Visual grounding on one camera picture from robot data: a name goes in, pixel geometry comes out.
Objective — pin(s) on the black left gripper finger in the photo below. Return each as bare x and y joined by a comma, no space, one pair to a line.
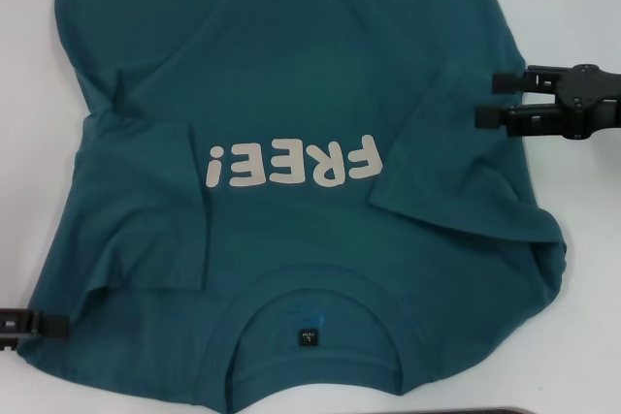
48,326

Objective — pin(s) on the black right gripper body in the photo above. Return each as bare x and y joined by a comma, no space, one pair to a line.
594,101

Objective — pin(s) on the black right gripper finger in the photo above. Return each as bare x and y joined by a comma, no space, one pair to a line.
504,83
487,117

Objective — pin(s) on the teal FREE print T-shirt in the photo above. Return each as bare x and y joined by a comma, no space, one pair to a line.
301,70

